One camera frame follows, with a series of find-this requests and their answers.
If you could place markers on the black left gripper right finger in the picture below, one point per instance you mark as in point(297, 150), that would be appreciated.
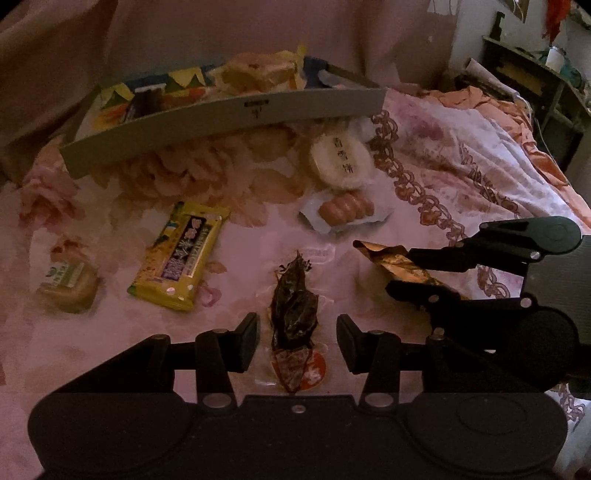
point(383, 357)

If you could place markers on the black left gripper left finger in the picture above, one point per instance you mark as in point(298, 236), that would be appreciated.
point(212, 356)

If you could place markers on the gold foil snack packet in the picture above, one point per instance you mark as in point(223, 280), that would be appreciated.
point(401, 267)

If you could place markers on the dark dried plum packet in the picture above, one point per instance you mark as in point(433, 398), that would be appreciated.
point(292, 360)

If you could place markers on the yellow snack bar packet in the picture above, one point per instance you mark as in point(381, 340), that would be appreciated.
point(173, 265)

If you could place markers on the sausage snack blue packet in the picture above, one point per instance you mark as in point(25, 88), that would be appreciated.
point(332, 211)

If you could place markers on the small green pastry packet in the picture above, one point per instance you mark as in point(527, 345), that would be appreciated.
point(69, 286)

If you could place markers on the round white rice cracker pack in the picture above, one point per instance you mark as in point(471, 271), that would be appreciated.
point(341, 160)

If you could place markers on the red dried tofu packet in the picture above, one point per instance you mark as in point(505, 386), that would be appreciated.
point(118, 108)

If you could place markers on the orange bread packet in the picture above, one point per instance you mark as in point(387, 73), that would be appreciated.
point(263, 73)

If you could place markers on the floral pink quilt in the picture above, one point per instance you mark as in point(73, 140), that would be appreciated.
point(443, 171)

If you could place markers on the orange cloth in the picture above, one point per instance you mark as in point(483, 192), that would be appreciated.
point(513, 119)

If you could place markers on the dark wooden side table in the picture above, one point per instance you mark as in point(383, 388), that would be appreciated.
point(560, 116)

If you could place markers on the grey cardboard tray box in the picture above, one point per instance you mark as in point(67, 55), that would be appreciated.
point(332, 92)

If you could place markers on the pink curtain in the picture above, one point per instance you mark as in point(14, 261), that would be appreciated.
point(54, 53)

